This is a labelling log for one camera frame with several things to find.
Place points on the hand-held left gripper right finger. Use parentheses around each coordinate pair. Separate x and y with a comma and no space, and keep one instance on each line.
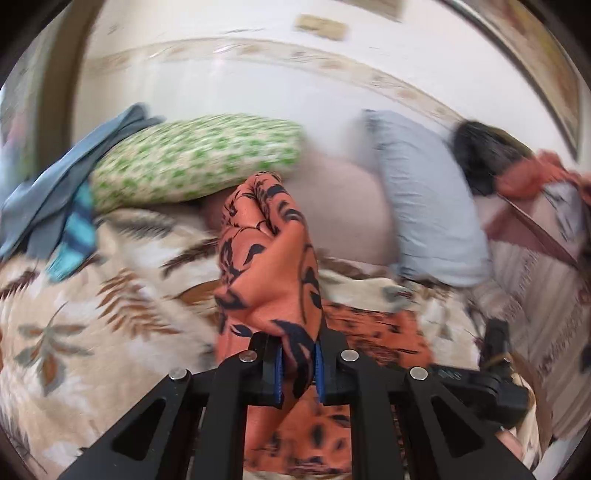
(319,374)

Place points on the striped floral cushion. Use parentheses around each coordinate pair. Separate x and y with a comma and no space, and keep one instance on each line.
(554,314)

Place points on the beige light switch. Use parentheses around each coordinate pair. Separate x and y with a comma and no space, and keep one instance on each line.
(334,30)
(309,23)

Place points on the wall plaque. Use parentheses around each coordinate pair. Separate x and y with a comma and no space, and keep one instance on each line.
(388,8)

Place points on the framed painting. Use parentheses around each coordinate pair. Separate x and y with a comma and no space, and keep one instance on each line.
(531,46)

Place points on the pink maroon patchwork cloth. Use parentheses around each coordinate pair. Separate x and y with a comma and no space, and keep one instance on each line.
(512,221)

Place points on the plain orange cloth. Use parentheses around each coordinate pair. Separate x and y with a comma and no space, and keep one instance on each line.
(526,180)

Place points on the orange black floral blouse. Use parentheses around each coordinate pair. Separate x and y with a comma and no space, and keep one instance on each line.
(268,258)

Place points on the green checkered pillow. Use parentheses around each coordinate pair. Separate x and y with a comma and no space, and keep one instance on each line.
(194,161)

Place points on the dark wooden door frame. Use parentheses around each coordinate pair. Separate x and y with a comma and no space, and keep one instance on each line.
(62,92)

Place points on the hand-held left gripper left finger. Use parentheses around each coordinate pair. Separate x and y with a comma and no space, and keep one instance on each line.
(277,374)

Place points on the white pale-blue cloth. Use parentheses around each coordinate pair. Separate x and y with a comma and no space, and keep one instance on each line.
(565,207)

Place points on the mauve bolster cushion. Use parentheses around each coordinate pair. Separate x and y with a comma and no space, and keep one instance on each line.
(341,203)

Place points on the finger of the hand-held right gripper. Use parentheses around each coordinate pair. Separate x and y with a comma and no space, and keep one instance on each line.
(496,341)

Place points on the blue cloth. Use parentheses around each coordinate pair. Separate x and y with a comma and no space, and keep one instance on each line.
(51,194)

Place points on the grey-blue pillow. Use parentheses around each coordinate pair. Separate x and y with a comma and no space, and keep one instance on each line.
(425,198)

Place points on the teal navy striped cloth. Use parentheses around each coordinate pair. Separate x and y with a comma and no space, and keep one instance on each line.
(76,235)

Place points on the cream leaf-print blanket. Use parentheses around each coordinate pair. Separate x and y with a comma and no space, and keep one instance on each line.
(115,300)

